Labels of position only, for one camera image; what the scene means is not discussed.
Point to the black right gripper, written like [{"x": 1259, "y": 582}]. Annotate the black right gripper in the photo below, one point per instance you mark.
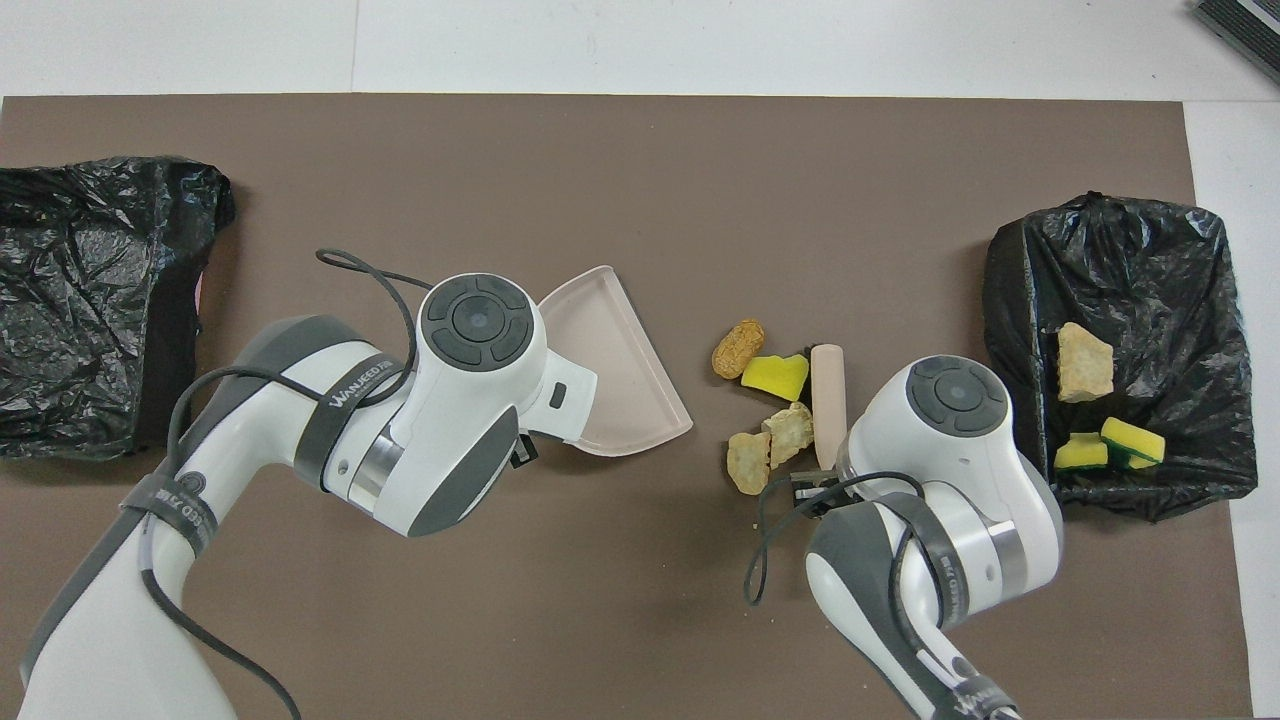
[{"x": 815, "y": 490}]

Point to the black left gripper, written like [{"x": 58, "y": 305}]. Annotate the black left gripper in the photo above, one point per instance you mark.
[{"x": 523, "y": 452}]

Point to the beige hand brush black bristles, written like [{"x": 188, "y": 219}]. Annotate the beige hand brush black bristles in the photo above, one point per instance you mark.
[{"x": 828, "y": 400}]

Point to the yellow rounded sponge piece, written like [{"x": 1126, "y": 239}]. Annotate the yellow rounded sponge piece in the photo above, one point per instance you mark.
[{"x": 772, "y": 377}]

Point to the beige plastic dustpan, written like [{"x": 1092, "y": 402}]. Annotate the beige plastic dustpan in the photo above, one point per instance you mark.
[{"x": 620, "y": 370}]

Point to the orange-brown oval sponge piece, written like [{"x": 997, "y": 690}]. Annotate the orange-brown oval sponge piece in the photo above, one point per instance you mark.
[{"x": 738, "y": 349}]

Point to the yellow notched sponge piece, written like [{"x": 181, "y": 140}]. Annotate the yellow notched sponge piece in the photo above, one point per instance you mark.
[{"x": 1080, "y": 455}]

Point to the large beige sponge chunk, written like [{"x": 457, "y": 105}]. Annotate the large beige sponge chunk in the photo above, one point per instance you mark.
[{"x": 1085, "y": 365}]

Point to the yellow wedge sponge piece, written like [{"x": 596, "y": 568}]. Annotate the yellow wedge sponge piece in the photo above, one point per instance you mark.
[{"x": 1135, "y": 440}]

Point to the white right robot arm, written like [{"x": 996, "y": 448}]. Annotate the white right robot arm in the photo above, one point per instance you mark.
[{"x": 960, "y": 420}]

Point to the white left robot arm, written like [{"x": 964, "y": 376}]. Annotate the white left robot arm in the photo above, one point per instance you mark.
[{"x": 470, "y": 400}]

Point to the open bin with black bag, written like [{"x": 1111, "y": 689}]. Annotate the open bin with black bag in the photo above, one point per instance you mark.
[{"x": 1150, "y": 270}]

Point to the bag-covered bin with pink rim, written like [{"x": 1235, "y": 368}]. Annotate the bag-covered bin with pink rim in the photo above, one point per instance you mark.
[{"x": 80, "y": 300}]

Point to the brown table mat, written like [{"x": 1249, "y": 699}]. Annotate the brown table mat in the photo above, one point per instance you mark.
[{"x": 600, "y": 200}]

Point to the dark ribbed panel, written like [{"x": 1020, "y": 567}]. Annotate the dark ribbed panel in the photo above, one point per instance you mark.
[{"x": 1245, "y": 25}]

